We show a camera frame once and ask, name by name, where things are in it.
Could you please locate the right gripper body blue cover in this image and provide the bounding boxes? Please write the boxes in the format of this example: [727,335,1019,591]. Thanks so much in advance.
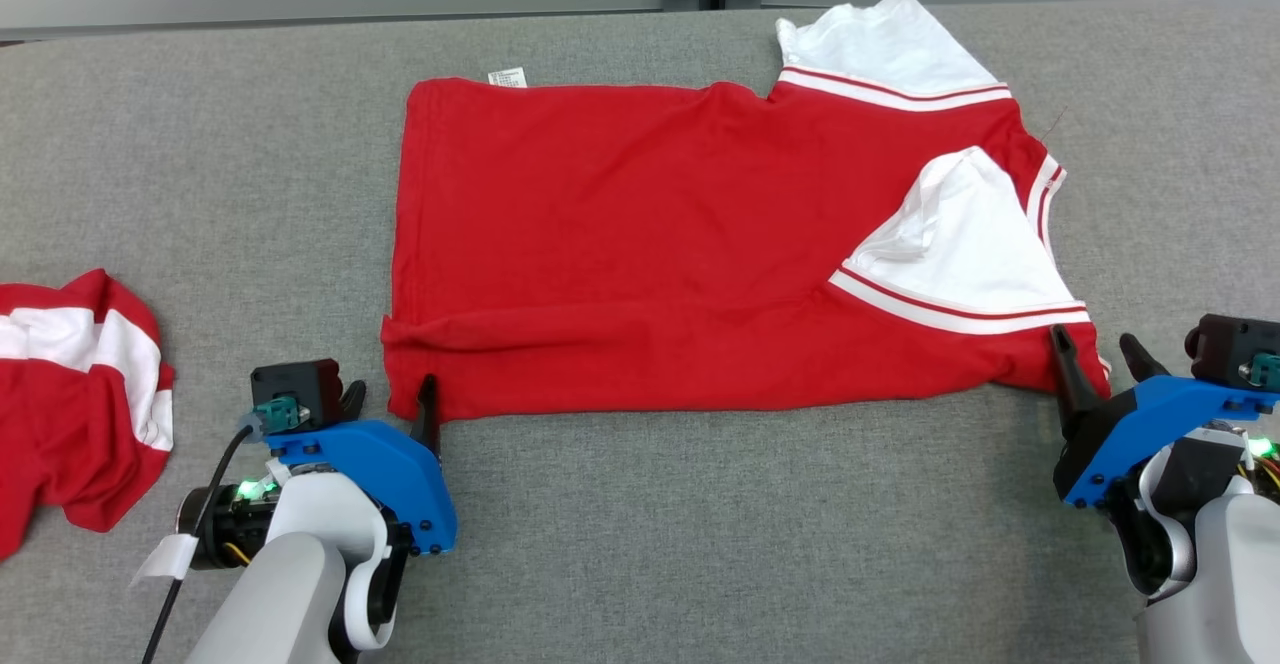
[1053,376,1280,507]

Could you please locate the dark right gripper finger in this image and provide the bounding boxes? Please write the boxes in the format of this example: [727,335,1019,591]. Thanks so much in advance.
[1048,324,1103,437]
[1118,332,1171,385]

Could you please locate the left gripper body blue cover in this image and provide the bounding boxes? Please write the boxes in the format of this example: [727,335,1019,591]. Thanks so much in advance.
[265,420,458,557]

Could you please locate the red Bulls basketball jersey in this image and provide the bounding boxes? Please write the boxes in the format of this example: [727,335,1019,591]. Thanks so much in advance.
[380,0,1113,423]

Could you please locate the red shorts with white stripe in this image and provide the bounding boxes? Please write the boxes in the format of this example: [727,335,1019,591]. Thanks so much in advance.
[0,269,176,560]

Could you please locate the teal left camera cable connector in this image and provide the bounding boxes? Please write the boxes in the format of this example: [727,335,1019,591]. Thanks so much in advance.
[254,396,301,437]

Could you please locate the black left camera cable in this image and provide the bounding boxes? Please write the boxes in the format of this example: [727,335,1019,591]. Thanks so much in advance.
[143,424,259,664]

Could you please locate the white cable label tag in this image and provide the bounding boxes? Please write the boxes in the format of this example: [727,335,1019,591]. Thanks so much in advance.
[130,534,201,587]

